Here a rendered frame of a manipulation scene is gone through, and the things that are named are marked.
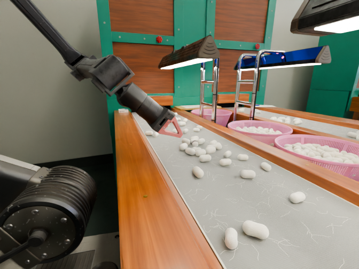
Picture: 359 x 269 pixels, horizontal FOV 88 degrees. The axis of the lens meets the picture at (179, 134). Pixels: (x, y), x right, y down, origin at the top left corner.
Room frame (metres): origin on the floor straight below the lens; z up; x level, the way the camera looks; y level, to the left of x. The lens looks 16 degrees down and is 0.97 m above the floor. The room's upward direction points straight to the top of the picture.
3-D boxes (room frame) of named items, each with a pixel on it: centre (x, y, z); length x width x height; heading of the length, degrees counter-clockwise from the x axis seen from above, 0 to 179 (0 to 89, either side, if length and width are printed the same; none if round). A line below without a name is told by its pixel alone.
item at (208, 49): (0.98, 0.00, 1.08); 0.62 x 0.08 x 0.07; 19
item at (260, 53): (1.13, -0.46, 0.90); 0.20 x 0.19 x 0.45; 19
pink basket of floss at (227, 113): (1.23, -0.21, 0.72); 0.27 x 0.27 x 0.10
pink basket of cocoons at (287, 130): (0.81, -0.35, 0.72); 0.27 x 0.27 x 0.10
